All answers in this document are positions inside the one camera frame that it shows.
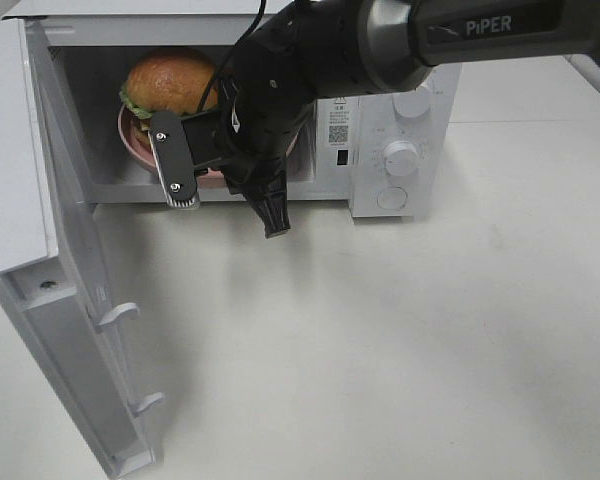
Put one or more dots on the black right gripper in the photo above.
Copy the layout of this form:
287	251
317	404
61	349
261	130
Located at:
247	139

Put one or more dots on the pink round plate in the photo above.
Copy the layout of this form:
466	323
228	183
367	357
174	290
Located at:
299	168

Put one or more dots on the round white door button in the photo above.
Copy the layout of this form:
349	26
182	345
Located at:
392	198

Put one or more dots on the toy hamburger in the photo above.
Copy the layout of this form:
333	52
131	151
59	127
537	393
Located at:
168	78

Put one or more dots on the white microwave door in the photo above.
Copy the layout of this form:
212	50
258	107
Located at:
54	284

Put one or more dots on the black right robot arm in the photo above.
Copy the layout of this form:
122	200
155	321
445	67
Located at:
313	50

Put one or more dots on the white microwave oven body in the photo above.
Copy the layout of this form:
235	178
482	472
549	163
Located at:
93	44

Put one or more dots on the lower white round knob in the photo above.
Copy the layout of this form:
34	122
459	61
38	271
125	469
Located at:
401	158

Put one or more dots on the white round knob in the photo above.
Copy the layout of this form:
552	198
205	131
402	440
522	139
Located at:
413	104
401	158

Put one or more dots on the upper white round knob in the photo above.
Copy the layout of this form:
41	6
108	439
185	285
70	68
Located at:
413	104

